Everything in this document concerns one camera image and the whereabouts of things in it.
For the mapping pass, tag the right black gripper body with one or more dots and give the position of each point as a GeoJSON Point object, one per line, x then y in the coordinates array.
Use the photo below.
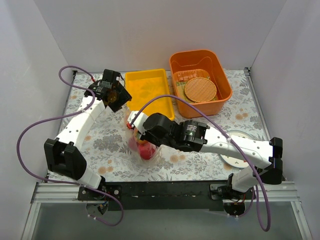
{"type": "Point", "coordinates": [144, 135]}

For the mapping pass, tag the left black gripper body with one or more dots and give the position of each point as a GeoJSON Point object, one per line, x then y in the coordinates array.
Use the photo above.
{"type": "Point", "coordinates": [121, 99]}

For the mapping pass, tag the clear zip top bag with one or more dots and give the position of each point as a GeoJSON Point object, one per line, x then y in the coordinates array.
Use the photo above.
{"type": "Point", "coordinates": [135, 155]}

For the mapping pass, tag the orange fake bell pepper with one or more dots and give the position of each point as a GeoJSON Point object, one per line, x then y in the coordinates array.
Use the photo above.
{"type": "Point", "coordinates": [138, 140]}

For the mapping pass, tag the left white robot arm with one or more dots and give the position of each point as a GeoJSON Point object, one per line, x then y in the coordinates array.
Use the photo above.
{"type": "Point", "coordinates": [63, 154]}

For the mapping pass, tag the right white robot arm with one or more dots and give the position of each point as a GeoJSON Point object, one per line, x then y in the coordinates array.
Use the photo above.
{"type": "Point", "coordinates": [264, 158]}

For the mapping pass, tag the red fake apple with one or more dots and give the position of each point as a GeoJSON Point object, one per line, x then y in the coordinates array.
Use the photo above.
{"type": "Point", "coordinates": [146, 151]}

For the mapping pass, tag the yellow plastic tray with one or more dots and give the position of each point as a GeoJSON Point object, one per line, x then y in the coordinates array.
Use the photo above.
{"type": "Point", "coordinates": [145, 85]}

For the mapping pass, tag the round woven bamboo coaster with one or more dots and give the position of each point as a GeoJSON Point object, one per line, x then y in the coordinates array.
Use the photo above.
{"type": "Point", "coordinates": [200, 89]}

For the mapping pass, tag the green woven mat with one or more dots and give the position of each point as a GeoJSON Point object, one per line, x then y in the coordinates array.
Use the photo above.
{"type": "Point", "coordinates": [182, 77]}

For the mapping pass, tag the white watermelon print plate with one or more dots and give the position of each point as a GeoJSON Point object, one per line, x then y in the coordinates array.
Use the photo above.
{"type": "Point", "coordinates": [235, 162]}

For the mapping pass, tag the orange plastic bin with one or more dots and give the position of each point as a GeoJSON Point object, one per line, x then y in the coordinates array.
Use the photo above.
{"type": "Point", "coordinates": [202, 63]}

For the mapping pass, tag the floral tablecloth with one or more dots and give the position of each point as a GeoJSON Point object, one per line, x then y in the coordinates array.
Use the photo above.
{"type": "Point", "coordinates": [106, 152]}

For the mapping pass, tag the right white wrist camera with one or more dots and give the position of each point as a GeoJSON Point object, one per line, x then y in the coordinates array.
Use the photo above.
{"type": "Point", "coordinates": [138, 122]}

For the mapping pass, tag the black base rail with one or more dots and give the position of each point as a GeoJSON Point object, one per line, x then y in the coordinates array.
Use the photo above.
{"type": "Point", "coordinates": [164, 195]}

